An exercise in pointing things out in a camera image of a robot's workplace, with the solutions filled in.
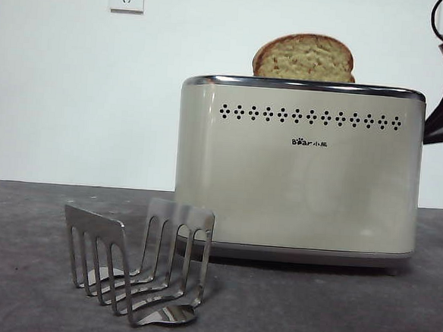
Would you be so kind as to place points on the stainless steel toast rack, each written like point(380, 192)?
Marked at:
point(96, 222)

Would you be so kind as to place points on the cream two-slot toaster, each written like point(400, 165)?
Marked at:
point(300, 186)

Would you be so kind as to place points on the brown toast bread slice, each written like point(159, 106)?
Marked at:
point(305, 61)

